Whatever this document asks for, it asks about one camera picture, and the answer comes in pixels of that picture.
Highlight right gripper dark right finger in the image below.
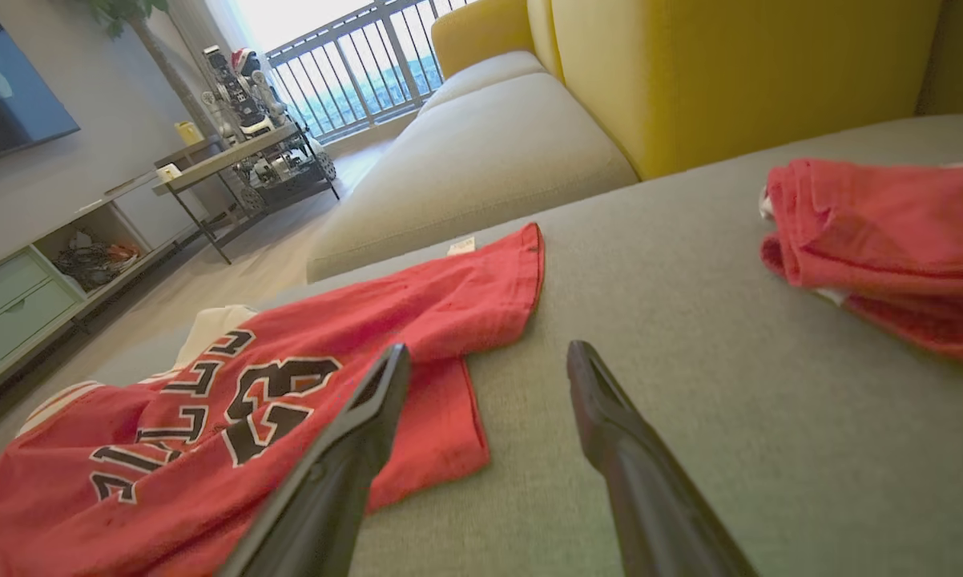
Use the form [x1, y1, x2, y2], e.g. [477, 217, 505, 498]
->
[566, 340, 760, 577]

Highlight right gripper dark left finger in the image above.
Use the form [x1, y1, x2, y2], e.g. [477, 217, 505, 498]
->
[217, 343, 413, 577]

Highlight red basketball jersey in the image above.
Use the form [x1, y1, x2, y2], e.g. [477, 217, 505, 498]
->
[0, 222, 546, 577]

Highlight red white-striped basketball shorts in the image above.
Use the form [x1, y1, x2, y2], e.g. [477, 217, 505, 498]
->
[758, 158, 963, 369]

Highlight large grey sofa ottoman cushion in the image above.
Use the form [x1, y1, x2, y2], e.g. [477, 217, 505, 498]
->
[0, 115, 963, 577]

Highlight metal-legged side table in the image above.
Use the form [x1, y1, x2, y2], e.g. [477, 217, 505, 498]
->
[151, 120, 342, 265]

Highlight grey sofa seat cushion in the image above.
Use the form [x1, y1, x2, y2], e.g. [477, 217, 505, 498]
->
[416, 50, 548, 115]
[305, 72, 639, 283]

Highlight low white tv cabinet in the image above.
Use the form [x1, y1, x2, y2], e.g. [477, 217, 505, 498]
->
[0, 136, 218, 410]

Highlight white grey robot on cart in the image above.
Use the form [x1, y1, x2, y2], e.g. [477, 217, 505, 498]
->
[201, 46, 338, 211]

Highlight grey balcony railing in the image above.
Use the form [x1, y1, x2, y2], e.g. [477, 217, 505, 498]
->
[265, 0, 476, 145]

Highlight yellow sofa backrest cushion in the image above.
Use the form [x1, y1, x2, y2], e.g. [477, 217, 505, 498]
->
[527, 0, 944, 182]

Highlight indoor potted tree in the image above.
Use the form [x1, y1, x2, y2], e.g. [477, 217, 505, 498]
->
[89, 0, 214, 139]

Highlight yellow sofa armrest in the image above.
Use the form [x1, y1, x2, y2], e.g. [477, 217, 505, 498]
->
[431, 0, 535, 79]

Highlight olive grey sofa cushion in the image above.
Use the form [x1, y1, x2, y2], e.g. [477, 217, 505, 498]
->
[917, 0, 963, 118]

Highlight tangled cables in cabinet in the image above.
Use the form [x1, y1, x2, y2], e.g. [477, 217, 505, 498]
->
[53, 231, 143, 291]

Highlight wall-mounted flat television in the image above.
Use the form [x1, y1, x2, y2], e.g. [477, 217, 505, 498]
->
[0, 0, 81, 168]

